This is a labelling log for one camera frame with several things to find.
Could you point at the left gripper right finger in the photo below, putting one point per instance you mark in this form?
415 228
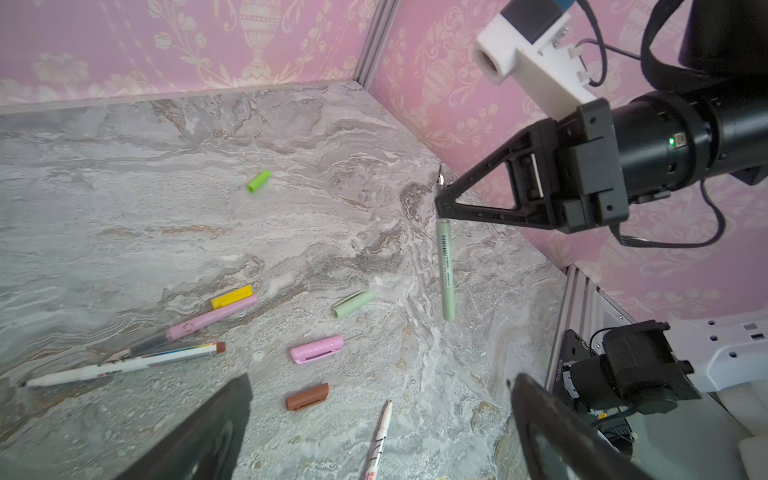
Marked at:
557 444

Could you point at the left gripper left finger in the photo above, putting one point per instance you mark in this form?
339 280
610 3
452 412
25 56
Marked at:
206 445

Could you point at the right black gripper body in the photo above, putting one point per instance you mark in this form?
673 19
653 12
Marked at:
567 174

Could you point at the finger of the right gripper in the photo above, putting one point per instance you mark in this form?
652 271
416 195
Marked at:
511 186

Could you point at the pale green fountain pen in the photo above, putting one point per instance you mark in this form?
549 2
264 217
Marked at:
445 256

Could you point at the pale green pen cap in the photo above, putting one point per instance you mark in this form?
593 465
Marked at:
351 303

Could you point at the bright green pen cap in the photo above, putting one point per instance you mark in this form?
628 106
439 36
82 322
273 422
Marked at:
258 181

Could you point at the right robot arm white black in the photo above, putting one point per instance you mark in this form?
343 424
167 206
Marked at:
705 116

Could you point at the white pen brown tip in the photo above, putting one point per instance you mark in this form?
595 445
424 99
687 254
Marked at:
97 371

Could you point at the pink fountain pen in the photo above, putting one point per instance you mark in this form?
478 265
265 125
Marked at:
183 329

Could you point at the brown pen cap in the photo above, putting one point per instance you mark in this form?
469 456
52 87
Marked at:
308 398

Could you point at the pink pen cap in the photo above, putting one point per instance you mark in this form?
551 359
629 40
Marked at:
316 350

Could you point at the yellow pen cap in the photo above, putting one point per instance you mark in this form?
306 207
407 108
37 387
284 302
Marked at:
232 297

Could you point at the white pen yellow tip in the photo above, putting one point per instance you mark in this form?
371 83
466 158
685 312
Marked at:
375 453

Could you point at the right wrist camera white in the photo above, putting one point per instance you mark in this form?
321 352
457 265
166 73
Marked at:
525 42

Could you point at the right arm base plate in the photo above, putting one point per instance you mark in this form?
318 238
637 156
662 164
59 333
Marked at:
581 379

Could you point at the aluminium front rail frame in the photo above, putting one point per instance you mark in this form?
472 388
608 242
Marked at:
697 389

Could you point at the right corner aluminium post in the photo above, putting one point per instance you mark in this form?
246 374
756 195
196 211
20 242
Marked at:
380 25

